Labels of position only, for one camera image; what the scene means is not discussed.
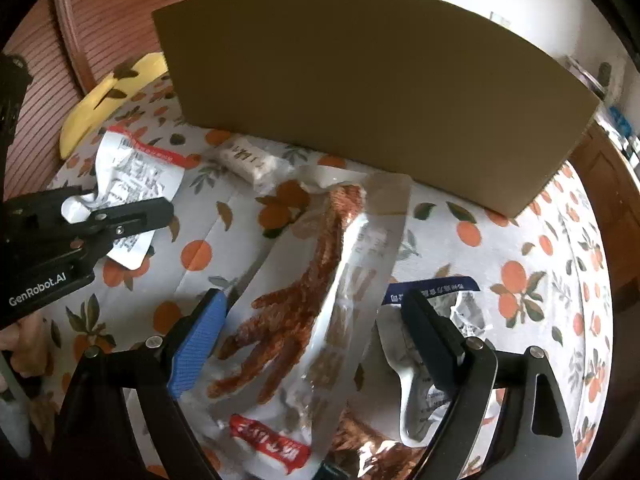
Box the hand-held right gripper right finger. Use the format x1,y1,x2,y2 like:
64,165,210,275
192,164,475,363
400,290,581,480

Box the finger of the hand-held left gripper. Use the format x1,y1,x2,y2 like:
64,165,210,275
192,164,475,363
5,186,98,239
75,197,175,259

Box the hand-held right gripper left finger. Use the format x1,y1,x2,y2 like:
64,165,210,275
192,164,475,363
50,287,228,480

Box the white red label snack packet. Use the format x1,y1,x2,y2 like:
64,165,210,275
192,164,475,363
62,127,186,270

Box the silver blue label snack packet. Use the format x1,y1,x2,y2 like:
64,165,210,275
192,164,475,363
377,276,496,448

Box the large clear chicken feet packet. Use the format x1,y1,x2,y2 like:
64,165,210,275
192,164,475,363
207,165,413,466

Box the small chicken feet packet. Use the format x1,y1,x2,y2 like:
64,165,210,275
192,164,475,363
310,410,431,480

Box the small white snack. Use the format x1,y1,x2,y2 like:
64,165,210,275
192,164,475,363
215,135,296,193

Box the brown cardboard box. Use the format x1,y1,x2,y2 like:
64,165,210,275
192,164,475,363
151,0,601,219

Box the person's left hand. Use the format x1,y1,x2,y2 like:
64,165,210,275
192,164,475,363
0,316,53,386

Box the yellow plush toy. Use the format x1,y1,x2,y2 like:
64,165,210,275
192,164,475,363
59,52,168,161

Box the orange fruit print tablecloth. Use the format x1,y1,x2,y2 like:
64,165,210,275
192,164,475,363
45,75,616,480

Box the brown wooden slatted wardrobe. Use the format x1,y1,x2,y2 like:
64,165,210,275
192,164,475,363
0,0,246,201

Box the wooden cabinet counter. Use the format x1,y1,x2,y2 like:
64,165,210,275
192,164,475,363
570,120,640,306

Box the row of blue bottles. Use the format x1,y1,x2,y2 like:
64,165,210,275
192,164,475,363
607,107,636,138

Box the stack of pale boxes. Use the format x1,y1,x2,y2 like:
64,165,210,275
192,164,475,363
565,55,601,92

